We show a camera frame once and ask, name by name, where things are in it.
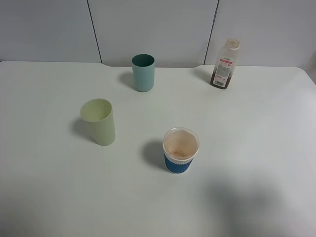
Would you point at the plastic drink bottle brown liquid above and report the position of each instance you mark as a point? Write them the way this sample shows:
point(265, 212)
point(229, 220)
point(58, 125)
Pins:
point(225, 64)

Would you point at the clear cup with blue sleeve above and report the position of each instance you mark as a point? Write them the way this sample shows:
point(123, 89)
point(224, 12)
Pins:
point(180, 146)

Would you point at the teal plastic cup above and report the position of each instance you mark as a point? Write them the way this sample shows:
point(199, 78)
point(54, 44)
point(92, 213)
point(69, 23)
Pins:
point(143, 66)

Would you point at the light green plastic cup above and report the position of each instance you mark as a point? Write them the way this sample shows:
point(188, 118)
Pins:
point(98, 114)

